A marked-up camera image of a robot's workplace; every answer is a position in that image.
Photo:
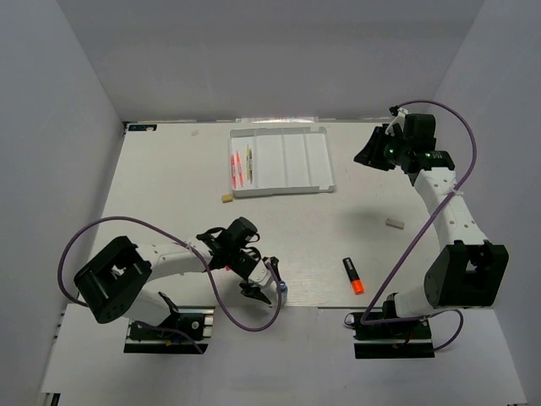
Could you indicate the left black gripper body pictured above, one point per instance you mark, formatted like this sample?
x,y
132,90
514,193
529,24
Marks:
x,y
240,262

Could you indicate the small blue-capped bottle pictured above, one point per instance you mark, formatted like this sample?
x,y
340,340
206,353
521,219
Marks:
x,y
283,291

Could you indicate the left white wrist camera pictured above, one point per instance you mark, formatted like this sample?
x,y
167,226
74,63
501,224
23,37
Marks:
x,y
260,276

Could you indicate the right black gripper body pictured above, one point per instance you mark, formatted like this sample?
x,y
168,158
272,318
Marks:
x,y
394,147

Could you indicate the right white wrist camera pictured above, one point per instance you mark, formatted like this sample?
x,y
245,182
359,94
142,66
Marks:
x,y
396,126

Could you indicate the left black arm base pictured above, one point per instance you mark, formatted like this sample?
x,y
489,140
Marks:
x,y
185,332

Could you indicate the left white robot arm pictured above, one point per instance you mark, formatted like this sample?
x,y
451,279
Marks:
x,y
113,283

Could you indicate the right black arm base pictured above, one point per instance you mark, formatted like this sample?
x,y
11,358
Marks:
x,y
406,340

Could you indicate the yellow pen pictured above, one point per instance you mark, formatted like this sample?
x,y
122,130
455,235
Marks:
x,y
247,163

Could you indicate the pink pen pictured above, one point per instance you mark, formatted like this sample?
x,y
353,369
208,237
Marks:
x,y
233,171

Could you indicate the orange pen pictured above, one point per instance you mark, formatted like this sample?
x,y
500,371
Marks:
x,y
240,170

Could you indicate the orange highlighter black cap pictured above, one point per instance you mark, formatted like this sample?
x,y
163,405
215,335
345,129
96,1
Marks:
x,y
353,276

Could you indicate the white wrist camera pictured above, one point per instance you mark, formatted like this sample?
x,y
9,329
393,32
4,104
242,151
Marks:
x,y
396,126
260,276

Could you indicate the white compartment tray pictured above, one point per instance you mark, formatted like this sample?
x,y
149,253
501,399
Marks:
x,y
287,161

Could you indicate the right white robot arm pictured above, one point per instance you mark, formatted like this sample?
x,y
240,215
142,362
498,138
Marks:
x,y
469,269

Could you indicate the white eraser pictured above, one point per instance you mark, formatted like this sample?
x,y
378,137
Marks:
x,y
394,223

